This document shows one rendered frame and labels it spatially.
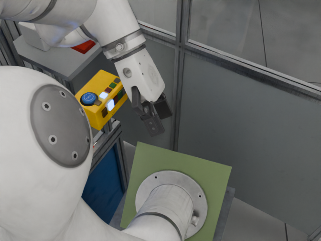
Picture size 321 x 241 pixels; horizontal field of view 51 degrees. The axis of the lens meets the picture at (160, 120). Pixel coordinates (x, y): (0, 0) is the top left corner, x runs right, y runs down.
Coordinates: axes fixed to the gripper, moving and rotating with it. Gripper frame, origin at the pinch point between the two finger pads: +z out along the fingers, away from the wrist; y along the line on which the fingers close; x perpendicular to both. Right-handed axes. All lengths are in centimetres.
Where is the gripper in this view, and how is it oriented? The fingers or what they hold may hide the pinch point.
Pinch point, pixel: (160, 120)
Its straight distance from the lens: 70.0
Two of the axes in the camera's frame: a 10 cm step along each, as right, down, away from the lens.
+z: 4.1, 8.6, 2.9
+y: 2.2, -4.0, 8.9
